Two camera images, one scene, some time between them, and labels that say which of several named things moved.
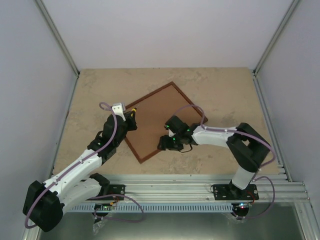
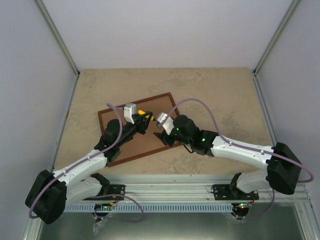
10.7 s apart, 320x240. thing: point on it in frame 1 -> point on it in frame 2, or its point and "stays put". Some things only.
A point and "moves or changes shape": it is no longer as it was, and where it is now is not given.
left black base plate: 119,189 stays put
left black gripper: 131,120 -> 138,119
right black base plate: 228,192 stays put
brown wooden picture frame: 152,110 moves or changes shape
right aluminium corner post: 289,11 stays put
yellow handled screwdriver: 133,109 moves or changes shape
